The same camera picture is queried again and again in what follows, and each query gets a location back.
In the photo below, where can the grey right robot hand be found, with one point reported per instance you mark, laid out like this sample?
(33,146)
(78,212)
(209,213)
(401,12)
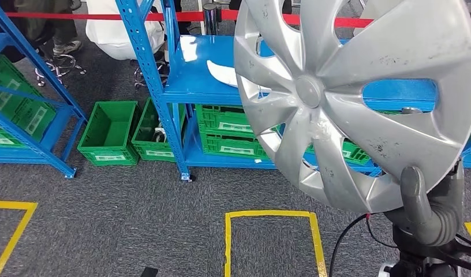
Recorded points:
(442,221)

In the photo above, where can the silver plastic wheel hubcap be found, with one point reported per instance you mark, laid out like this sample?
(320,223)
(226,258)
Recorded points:
(373,57)

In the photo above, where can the white plastic car part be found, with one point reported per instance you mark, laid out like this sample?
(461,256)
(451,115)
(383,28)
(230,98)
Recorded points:
(224,74)

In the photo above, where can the red barrier belt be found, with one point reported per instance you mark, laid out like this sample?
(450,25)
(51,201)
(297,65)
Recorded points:
(86,16)
(354,22)

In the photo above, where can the small white plastic parts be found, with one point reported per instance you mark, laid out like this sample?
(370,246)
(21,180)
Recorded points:
(159,135)

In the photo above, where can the green crate with parts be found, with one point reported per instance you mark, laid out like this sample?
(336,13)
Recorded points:
(151,147)

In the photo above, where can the chrome stool base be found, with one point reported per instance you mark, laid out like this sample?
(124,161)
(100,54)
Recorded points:
(143,76)
(63,59)

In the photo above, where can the empty green plastic crate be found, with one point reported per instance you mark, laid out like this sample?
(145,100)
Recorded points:
(105,133)

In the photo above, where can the person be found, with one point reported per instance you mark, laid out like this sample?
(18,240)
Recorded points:
(117,38)
(63,28)

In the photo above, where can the chrome barrier post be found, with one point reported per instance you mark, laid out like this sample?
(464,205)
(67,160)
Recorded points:
(210,19)

